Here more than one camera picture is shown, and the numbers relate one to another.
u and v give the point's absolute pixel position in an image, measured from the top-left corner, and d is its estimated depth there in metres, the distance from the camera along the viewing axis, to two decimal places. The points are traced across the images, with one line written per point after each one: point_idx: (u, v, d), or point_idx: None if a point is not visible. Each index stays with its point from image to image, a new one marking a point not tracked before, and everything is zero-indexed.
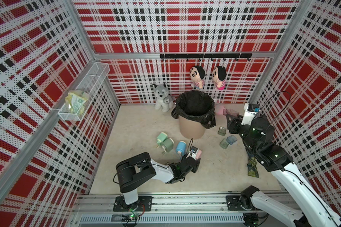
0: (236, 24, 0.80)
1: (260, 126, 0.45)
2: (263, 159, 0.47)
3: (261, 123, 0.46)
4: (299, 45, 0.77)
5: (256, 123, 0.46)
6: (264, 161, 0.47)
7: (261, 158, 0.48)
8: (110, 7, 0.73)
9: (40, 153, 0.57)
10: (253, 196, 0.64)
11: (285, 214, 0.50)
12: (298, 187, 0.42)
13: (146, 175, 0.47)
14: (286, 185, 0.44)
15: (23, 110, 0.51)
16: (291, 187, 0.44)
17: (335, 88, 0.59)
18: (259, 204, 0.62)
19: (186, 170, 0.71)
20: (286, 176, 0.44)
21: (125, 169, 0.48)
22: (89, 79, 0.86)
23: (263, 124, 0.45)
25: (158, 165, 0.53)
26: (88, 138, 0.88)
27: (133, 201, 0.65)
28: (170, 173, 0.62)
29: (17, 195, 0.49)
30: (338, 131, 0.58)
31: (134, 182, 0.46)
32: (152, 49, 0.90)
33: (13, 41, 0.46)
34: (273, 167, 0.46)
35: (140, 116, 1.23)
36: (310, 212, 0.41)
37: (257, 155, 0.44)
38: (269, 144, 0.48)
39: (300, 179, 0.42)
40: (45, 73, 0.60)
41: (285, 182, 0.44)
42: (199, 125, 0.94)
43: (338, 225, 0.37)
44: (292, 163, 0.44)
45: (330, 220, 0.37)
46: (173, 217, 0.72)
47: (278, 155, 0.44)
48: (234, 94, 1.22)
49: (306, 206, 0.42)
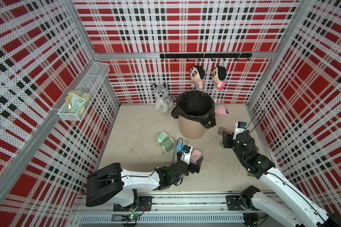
0: (236, 24, 0.80)
1: (243, 138, 0.55)
2: (249, 167, 0.55)
3: (244, 135, 0.56)
4: (299, 45, 0.77)
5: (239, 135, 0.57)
6: (250, 169, 0.55)
7: (248, 166, 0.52)
8: (110, 7, 0.73)
9: (40, 153, 0.57)
10: (254, 197, 0.64)
11: (287, 217, 0.50)
12: (282, 187, 0.47)
13: (110, 191, 0.42)
14: (275, 189, 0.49)
15: (23, 110, 0.51)
16: (279, 190, 0.49)
17: (335, 88, 0.59)
18: (260, 205, 0.62)
19: (175, 175, 0.62)
20: (269, 178, 0.50)
21: (93, 183, 0.45)
22: (89, 78, 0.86)
23: (244, 135, 0.56)
25: (134, 175, 0.49)
26: (88, 138, 0.88)
27: (130, 202, 0.64)
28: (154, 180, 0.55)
29: (17, 195, 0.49)
30: (338, 131, 0.58)
31: (97, 197, 0.43)
32: (151, 49, 0.90)
33: (13, 40, 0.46)
34: (258, 173, 0.54)
35: (140, 116, 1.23)
36: (300, 212, 0.44)
37: (245, 164, 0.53)
38: (253, 154, 0.56)
39: (283, 180, 0.48)
40: (45, 73, 0.60)
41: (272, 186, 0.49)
42: (199, 125, 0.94)
43: (325, 219, 0.40)
44: (274, 167, 0.51)
45: (316, 215, 0.40)
46: (174, 217, 0.72)
47: (261, 161, 0.53)
48: (234, 94, 1.22)
49: (295, 207, 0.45)
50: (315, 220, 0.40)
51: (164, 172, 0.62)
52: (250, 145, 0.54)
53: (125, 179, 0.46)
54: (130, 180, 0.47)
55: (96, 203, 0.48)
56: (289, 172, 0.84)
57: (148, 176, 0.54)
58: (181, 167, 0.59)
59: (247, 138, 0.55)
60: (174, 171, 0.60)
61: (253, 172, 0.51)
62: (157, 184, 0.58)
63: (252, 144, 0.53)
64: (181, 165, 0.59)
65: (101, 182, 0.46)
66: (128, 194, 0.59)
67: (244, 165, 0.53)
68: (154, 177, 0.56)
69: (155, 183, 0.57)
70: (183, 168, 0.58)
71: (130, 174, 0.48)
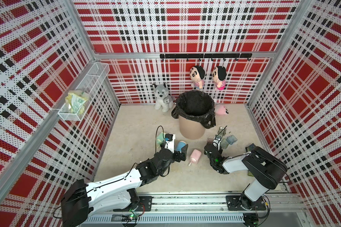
0: (236, 24, 0.80)
1: (210, 150, 0.75)
2: (218, 169, 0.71)
3: (210, 147, 0.74)
4: (299, 45, 0.77)
5: (207, 146, 0.76)
6: (219, 170, 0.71)
7: (217, 169, 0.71)
8: (110, 7, 0.73)
9: (40, 153, 0.57)
10: (246, 189, 0.66)
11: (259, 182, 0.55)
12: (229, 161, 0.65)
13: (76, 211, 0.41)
14: (230, 166, 0.66)
15: (23, 110, 0.51)
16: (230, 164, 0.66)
17: (335, 88, 0.59)
18: (251, 192, 0.63)
19: (161, 165, 0.60)
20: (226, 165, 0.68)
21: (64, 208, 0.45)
22: (89, 78, 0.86)
23: (210, 146, 0.74)
25: (105, 183, 0.47)
26: (88, 138, 0.88)
27: (126, 203, 0.64)
28: (136, 174, 0.54)
29: (17, 195, 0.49)
30: (338, 131, 0.58)
31: (71, 219, 0.41)
32: (152, 49, 0.90)
33: (13, 41, 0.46)
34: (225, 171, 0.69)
35: (140, 116, 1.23)
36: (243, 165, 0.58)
37: (215, 167, 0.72)
38: (219, 158, 0.75)
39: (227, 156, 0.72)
40: (45, 73, 0.60)
41: (230, 169, 0.67)
42: (199, 125, 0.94)
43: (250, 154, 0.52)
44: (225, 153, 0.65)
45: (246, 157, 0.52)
46: (174, 217, 0.72)
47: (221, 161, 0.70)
48: (234, 94, 1.22)
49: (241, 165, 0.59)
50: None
51: (146, 165, 0.58)
52: (214, 152, 0.73)
53: (95, 192, 0.44)
54: (99, 191, 0.45)
55: (74, 223, 0.44)
56: (289, 172, 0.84)
57: (125, 177, 0.51)
58: (163, 155, 0.56)
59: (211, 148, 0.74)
60: (158, 161, 0.57)
61: (221, 171, 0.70)
62: (137, 180, 0.53)
63: (216, 151, 0.73)
64: (166, 153, 0.57)
65: (73, 200, 0.45)
66: (120, 196, 0.59)
67: (215, 168, 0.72)
68: (132, 175, 0.53)
69: (135, 181, 0.53)
70: (167, 155, 0.56)
71: (99, 185, 0.46)
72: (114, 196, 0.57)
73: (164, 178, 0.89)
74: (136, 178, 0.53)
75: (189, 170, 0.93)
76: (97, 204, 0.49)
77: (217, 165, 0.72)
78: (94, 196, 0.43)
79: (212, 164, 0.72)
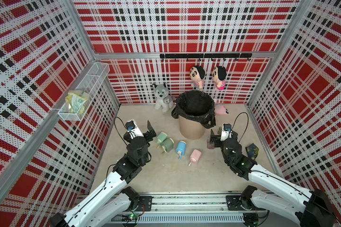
0: (236, 24, 0.80)
1: (231, 146, 0.57)
2: (237, 170, 0.60)
3: (232, 143, 0.58)
4: (299, 45, 0.77)
5: (228, 142, 0.58)
6: (238, 172, 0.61)
7: (236, 170, 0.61)
8: (110, 7, 0.73)
9: (40, 153, 0.57)
10: (253, 197, 0.64)
11: (286, 208, 0.51)
12: (267, 179, 0.51)
13: None
14: (263, 183, 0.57)
15: (23, 110, 0.51)
16: (267, 184, 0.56)
17: (334, 88, 0.60)
18: (259, 203, 0.62)
19: (139, 154, 0.53)
20: (254, 174, 0.55)
21: None
22: (89, 79, 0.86)
23: (232, 143, 0.58)
25: (85, 203, 0.44)
26: (88, 138, 0.88)
27: (126, 204, 0.63)
28: (117, 176, 0.50)
29: (17, 195, 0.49)
30: (338, 131, 0.58)
31: None
32: (151, 49, 0.90)
33: (13, 40, 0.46)
34: (245, 175, 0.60)
35: (140, 116, 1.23)
36: (286, 196, 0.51)
37: (234, 169, 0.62)
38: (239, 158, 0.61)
39: (267, 173, 0.52)
40: (45, 73, 0.60)
41: (258, 179, 0.55)
42: (199, 125, 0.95)
43: (309, 196, 0.43)
44: (257, 165, 0.56)
45: (300, 195, 0.44)
46: (174, 217, 0.72)
47: (243, 163, 0.58)
48: (234, 94, 1.22)
49: (282, 194, 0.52)
50: (301, 199, 0.43)
51: (124, 162, 0.53)
52: (237, 152, 0.58)
53: (76, 218, 0.41)
54: (81, 214, 0.42)
55: None
56: (289, 172, 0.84)
57: (104, 186, 0.47)
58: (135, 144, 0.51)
59: (234, 144, 0.57)
60: (133, 152, 0.52)
61: (241, 174, 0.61)
62: (118, 182, 0.49)
63: (239, 150, 0.56)
64: (138, 141, 0.52)
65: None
66: (117, 202, 0.59)
67: (234, 170, 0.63)
68: (111, 181, 0.49)
69: (117, 185, 0.49)
70: (142, 143, 0.52)
71: (79, 208, 0.43)
72: (111, 205, 0.56)
73: (164, 178, 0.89)
74: (118, 182, 0.49)
75: (189, 170, 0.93)
76: (93, 222, 0.48)
77: (237, 167, 0.59)
78: (78, 222, 0.40)
79: (231, 163, 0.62)
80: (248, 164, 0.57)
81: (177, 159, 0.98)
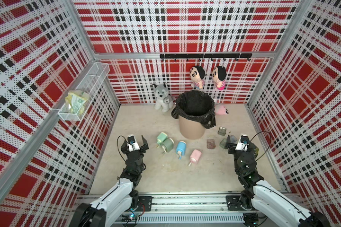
0: (236, 24, 0.80)
1: (246, 160, 0.60)
2: (244, 183, 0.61)
3: (248, 158, 0.60)
4: (299, 45, 0.77)
5: (245, 156, 0.61)
6: (245, 184, 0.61)
7: (243, 181, 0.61)
8: (110, 7, 0.73)
9: (40, 153, 0.57)
10: (254, 198, 0.64)
11: (285, 222, 0.51)
12: (269, 194, 0.54)
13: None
14: (264, 198, 0.61)
15: (23, 110, 0.51)
16: (269, 200, 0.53)
17: (335, 88, 0.59)
18: (259, 206, 0.63)
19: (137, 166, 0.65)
20: (257, 187, 0.59)
21: None
22: (89, 78, 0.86)
23: (248, 158, 0.60)
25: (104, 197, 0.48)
26: (88, 138, 0.88)
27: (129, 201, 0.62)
28: (127, 179, 0.60)
29: (17, 195, 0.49)
30: (338, 131, 0.58)
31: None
32: (151, 49, 0.90)
33: (13, 41, 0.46)
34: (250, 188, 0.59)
35: (140, 116, 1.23)
36: (285, 213, 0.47)
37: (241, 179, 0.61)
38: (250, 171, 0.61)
39: (271, 189, 0.55)
40: (45, 73, 0.60)
41: (261, 194, 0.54)
42: (199, 125, 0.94)
43: (307, 215, 0.44)
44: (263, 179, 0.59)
45: (299, 213, 0.45)
46: (174, 217, 0.72)
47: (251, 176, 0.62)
48: (234, 94, 1.22)
49: (282, 210, 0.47)
50: (298, 217, 0.45)
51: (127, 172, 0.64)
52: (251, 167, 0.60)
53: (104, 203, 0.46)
54: (106, 201, 0.47)
55: None
56: (289, 172, 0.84)
57: (118, 185, 0.56)
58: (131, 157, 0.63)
59: (250, 161, 0.59)
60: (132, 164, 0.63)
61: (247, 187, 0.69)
62: (130, 182, 0.59)
63: (253, 166, 0.59)
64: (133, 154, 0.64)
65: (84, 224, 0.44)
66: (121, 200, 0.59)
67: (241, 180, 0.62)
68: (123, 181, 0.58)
69: (128, 184, 0.58)
70: (137, 156, 0.63)
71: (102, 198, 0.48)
72: None
73: (164, 178, 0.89)
74: (129, 182, 0.59)
75: (189, 170, 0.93)
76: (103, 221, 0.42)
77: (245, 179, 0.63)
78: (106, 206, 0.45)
79: (241, 174, 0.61)
80: (255, 178, 0.61)
81: (177, 159, 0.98)
